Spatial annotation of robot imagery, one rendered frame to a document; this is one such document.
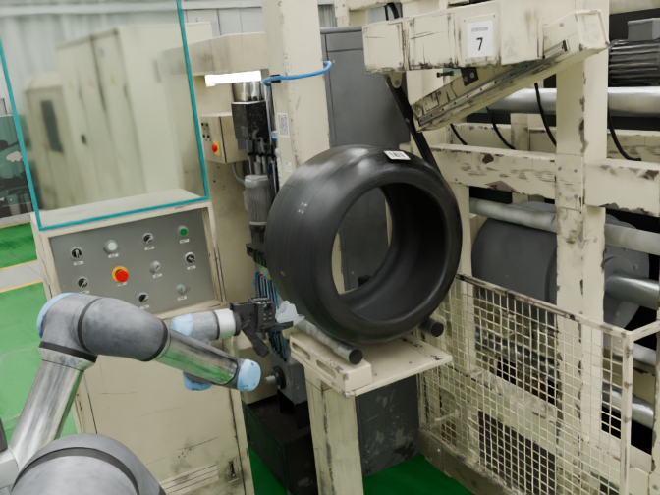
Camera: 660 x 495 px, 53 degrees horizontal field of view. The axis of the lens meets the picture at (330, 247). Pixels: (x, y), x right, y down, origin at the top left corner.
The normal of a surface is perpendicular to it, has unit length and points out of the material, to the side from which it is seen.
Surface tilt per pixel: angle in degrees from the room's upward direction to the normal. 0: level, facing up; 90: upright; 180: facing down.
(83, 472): 25
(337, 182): 51
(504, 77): 90
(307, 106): 90
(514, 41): 90
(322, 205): 61
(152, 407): 90
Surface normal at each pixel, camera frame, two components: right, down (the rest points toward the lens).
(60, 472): -0.01, -0.97
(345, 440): 0.48, 0.19
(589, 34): 0.43, -0.11
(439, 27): -0.87, 0.21
